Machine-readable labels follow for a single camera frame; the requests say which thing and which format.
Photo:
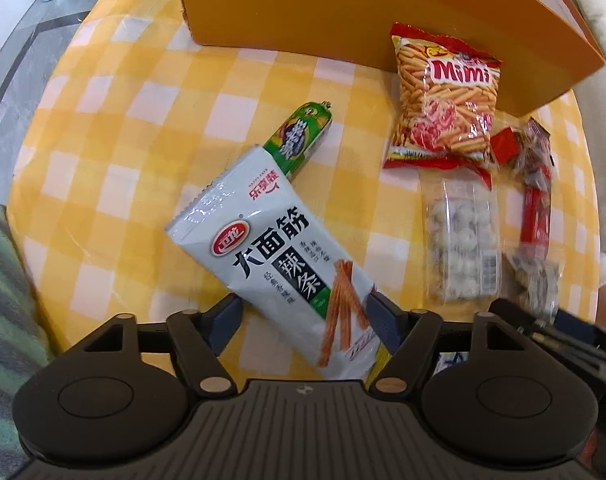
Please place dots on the green striped blanket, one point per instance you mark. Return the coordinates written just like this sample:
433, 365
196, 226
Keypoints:
5, 310

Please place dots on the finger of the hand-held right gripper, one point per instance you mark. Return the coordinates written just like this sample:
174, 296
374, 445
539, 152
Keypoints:
528, 317

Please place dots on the red brown chocolate bar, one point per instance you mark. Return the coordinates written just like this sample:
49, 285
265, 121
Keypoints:
535, 205

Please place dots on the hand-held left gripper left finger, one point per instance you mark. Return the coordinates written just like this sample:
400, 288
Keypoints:
223, 325

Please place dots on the orange red snack stick bag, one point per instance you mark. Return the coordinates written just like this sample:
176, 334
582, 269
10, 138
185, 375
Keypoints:
443, 100

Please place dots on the orange cardboard box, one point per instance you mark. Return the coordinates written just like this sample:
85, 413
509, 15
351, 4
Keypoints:
363, 15

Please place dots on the beige sofa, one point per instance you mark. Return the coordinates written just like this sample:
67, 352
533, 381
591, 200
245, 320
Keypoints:
603, 20

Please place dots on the white spicy strip snack packet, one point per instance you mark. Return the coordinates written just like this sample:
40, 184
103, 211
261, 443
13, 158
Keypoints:
263, 240

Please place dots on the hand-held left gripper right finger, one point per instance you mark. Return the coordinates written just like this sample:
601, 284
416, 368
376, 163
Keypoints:
383, 322

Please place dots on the green sausage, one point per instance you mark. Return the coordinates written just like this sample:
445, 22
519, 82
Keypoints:
298, 135

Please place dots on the clear packet of white balls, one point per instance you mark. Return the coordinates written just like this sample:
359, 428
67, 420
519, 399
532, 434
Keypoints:
460, 230

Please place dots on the small red packet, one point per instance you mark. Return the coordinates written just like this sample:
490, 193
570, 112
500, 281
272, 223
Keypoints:
504, 146

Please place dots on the clear packet of seeds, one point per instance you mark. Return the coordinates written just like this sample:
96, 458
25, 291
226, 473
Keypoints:
533, 280

